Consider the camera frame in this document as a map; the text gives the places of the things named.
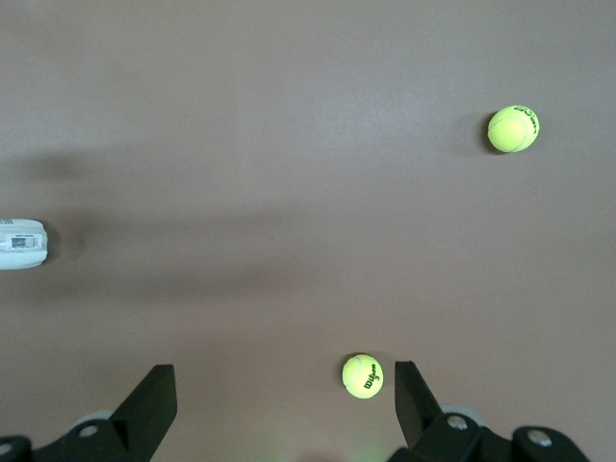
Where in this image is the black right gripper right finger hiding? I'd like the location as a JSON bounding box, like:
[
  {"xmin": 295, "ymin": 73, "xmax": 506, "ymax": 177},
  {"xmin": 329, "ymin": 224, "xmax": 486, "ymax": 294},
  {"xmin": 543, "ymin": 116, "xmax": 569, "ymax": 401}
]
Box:
[{"xmin": 387, "ymin": 360, "xmax": 591, "ymax": 462}]

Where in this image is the yellow tennis ball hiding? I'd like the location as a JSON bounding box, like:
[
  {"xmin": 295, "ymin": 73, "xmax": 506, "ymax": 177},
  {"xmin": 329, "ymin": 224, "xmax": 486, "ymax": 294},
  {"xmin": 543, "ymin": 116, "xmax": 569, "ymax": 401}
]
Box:
[
  {"xmin": 487, "ymin": 104, "xmax": 541, "ymax": 154},
  {"xmin": 341, "ymin": 353, "xmax": 385, "ymax": 399}
]

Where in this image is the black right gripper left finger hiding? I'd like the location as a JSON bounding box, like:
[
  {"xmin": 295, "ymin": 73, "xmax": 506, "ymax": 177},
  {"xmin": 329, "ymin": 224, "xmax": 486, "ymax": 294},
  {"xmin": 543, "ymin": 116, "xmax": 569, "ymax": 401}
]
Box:
[{"xmin": 0, "ymin": 363, "xmax": 178, "ymax": 462}]

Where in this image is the brown table cover mat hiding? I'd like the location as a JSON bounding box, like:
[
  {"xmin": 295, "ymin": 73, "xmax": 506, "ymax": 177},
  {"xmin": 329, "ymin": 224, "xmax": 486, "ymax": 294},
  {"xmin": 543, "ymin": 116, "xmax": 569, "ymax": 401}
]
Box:
[{"xmin": 0, "ymin": 0, "xmax": 616, "ymax": 462}]

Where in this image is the white blue tennis ball can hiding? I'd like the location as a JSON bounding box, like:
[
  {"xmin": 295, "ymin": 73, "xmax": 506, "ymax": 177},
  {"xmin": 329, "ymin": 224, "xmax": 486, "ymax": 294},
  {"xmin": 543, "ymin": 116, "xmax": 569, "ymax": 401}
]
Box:
[{"xmin": 0, "ymin": 217, "xmax": 50, "ymax": 271}]

